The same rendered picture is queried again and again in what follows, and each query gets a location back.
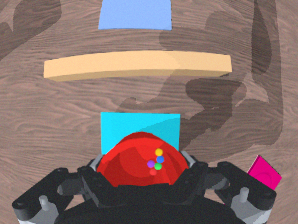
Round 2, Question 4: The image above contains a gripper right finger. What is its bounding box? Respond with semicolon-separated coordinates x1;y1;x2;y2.
161;151;277;224

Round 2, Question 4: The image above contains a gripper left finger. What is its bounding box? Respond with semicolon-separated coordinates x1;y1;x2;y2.
12;154;127;224

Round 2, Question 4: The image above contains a pink square coaster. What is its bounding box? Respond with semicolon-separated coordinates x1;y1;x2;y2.
247;156;282;190

